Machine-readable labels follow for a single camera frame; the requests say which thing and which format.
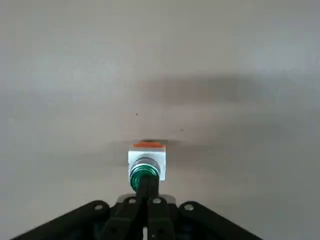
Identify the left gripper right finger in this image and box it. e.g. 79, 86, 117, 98
146, 177, 263, 240

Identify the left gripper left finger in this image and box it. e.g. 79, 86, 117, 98
9, 177, 150, 240

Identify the green push button switch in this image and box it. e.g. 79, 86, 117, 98
127, 140, 168, 195

